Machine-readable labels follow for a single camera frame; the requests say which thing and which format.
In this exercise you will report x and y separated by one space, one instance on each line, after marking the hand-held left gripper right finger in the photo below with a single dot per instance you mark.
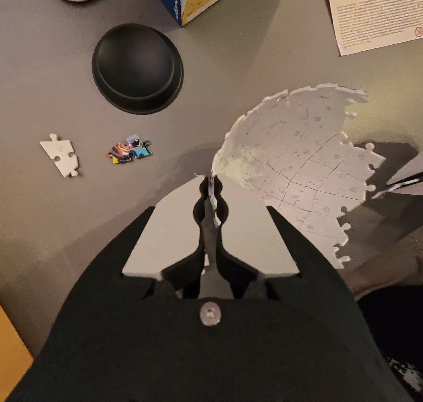
254 240

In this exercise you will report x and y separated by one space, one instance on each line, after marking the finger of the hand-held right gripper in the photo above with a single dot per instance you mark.
408 170

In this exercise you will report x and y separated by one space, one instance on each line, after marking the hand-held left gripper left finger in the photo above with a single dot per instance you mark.
165 236

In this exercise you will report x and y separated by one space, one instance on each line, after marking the partly built puzzle ball shell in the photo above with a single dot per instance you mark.
297 164

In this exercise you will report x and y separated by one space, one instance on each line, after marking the colourful printed puzzle piece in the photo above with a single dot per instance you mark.
130 151

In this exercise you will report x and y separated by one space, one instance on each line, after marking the white puzzle piece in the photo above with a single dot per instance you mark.
61 154

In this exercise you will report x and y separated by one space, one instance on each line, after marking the black round ball stand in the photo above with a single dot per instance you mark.
137 68

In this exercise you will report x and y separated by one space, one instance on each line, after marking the white instruction sheet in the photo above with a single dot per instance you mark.
370 18

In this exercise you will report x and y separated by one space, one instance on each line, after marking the yellow box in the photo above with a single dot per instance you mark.
13 359

